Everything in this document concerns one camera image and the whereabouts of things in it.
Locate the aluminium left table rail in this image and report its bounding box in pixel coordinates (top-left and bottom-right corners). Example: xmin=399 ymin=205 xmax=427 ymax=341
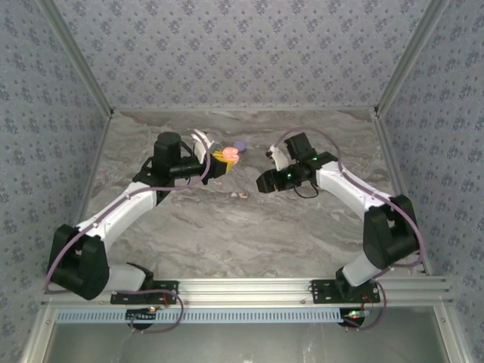
xmin=75 ymin=111 xmax=116 ymax=228

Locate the aluminium table rail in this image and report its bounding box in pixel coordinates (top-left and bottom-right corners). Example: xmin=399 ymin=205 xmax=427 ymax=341
xmin=75 ymin=111 xmax=116 ymax=228
xmin=371 ymin=109 xmax=434 ymax=277
xmin=112 ymin=106 xmax=377 ymax=113

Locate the aluminium right lower frame rail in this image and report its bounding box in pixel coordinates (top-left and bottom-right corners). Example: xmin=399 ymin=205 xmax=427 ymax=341
xmin=433 ymin=306 xmax=474 ymax=363

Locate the aluminium mounting rail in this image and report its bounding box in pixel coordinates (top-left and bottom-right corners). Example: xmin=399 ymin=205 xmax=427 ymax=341
xmin=41 ymin=277 xmax=454 ymax=306

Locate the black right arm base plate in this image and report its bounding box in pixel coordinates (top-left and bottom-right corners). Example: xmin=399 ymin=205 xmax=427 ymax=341
xmin=311 ymin=279 xmax=381 ymax=306

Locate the aluminium right frame post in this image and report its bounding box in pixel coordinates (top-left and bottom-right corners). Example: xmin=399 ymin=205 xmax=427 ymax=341
xmin=373 ymin=0 xmax=454 ymax=116

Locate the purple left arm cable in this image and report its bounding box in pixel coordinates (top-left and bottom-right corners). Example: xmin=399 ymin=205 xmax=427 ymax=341
xmin=44 ymin=145 xmax=213 ymax=334

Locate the aluminium left lower frame rail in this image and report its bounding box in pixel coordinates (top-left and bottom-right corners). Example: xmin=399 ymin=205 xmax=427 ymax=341
xmin=18 ymin=306 xmax=58 ymax=363

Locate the light blue slotted cable duct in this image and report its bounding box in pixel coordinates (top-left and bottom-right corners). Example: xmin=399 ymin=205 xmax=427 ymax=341
xmin=55 ymin=307 xmax=351 ymax=325

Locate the aluminium frame rail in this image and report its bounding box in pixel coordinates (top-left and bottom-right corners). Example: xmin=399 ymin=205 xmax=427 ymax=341
xmin=18 ymin=306 xmax=58 ymax=363
xmin=433 ymin=306 xmax=474 ymax=363

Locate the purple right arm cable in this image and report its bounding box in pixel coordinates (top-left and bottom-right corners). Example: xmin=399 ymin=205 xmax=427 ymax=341
xmin=275 ymin=127 xmax=427 ymax=332

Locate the left circuit board with LEDs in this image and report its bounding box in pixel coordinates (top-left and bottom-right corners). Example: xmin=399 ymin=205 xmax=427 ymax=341
xmin=126 ymin=306 xmax=159 ymax=327

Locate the aluminium left frame post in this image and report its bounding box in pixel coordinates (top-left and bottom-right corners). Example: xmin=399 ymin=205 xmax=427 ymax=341
xmin=37 ymin=0 xmax=116 ymax=116

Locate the aluminium right table rail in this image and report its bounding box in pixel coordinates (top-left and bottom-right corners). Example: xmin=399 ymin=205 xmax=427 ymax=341
xmin=371 ymin=109 xmax=434 ymax=277

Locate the pink earbud charging case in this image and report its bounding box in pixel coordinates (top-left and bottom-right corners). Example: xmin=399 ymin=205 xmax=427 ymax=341
xmin=221 ymin=146 xmax=242 ymax=164

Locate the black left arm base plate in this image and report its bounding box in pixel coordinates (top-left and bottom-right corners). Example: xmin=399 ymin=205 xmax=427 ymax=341
xmin=110 ymin=280 xmax=179 ymax=306

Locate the aluminium frame post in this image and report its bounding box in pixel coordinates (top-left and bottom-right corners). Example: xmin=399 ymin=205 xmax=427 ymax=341
xmin=373 ymin=0 xmax=454 ymax=116
xmin=37 ymin=0 xmax=116 ymax=116

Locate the right circuit board with LEDs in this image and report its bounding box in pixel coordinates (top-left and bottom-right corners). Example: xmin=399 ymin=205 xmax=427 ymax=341
xmin=342 ymin=308 xmax=374 ymax=328

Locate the aluminium rear table rail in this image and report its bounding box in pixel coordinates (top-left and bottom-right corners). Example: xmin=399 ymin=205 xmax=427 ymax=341
xmin=112 ymin=106 xmax=377 ymax=113

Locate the circuit board with leds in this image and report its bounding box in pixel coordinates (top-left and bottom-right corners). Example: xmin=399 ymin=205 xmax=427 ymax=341
xmin=126 ymin=306 xmax=159 ymax=327
xmin=342 ymin=308 xmax=374 ymax=328

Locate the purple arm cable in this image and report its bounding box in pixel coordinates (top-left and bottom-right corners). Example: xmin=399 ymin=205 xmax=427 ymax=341
xmin=275 ymin=127 xmax=427 ymax=332
xmin=44 ymin=145 xmax=213 ymax=334

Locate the grey metal panel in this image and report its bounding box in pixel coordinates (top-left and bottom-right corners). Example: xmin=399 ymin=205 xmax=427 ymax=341
xmin=45 ymin=323 xmax=451 ymax=363

